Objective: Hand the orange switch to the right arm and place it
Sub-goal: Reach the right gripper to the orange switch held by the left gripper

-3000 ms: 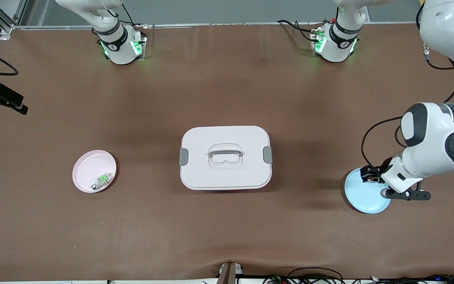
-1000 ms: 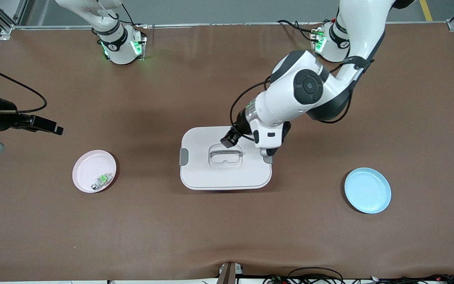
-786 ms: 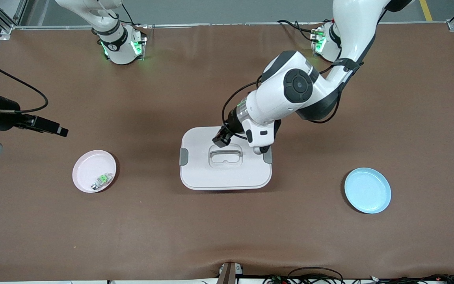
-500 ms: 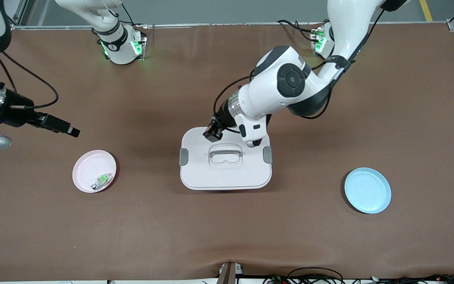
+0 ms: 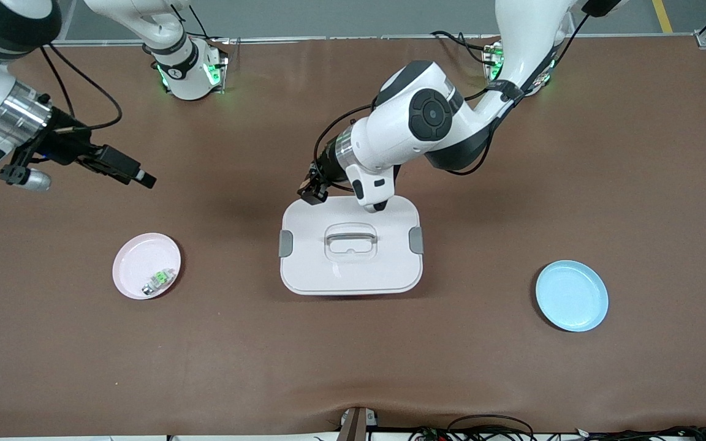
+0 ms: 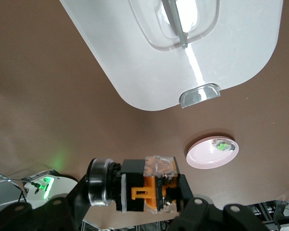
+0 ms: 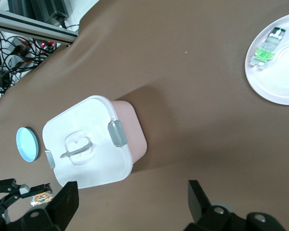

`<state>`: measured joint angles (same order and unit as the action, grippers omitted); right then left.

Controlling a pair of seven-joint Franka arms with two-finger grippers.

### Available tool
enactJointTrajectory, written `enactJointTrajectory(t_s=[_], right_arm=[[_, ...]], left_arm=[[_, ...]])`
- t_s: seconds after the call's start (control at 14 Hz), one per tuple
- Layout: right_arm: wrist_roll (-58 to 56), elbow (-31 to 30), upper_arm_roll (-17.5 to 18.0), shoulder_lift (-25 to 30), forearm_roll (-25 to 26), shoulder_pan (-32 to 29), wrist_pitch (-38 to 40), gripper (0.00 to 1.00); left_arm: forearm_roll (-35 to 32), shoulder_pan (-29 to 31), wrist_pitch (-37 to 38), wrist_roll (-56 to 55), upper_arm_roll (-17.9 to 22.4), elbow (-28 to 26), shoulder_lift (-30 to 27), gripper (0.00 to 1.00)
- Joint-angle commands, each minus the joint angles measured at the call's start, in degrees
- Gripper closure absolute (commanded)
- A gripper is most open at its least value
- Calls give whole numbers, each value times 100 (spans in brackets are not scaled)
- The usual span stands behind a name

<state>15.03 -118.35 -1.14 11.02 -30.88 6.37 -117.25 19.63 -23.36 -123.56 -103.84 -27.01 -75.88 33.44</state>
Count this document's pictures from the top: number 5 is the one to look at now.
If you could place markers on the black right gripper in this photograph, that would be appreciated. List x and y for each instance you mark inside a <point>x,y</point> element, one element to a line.
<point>70,147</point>

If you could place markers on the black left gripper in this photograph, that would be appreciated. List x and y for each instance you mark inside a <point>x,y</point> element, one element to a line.
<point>329,166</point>

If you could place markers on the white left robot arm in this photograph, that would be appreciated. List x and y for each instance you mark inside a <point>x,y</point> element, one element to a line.
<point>390,128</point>

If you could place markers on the grey box latch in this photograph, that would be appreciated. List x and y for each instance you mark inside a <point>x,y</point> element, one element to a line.
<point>416,240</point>
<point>285,244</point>

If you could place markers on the white lidded storage box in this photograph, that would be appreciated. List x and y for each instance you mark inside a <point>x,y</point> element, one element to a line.
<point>353,275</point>

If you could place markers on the pink round plate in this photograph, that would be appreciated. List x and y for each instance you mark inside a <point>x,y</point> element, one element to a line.
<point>144,263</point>

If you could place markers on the light blue round plate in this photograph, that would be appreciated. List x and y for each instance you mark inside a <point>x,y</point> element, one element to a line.
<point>572,296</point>

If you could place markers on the green push-button switch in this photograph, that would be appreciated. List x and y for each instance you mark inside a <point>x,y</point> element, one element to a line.
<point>158,282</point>

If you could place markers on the metal table edge bracket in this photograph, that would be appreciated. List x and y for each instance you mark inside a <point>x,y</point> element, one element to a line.
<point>356,424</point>

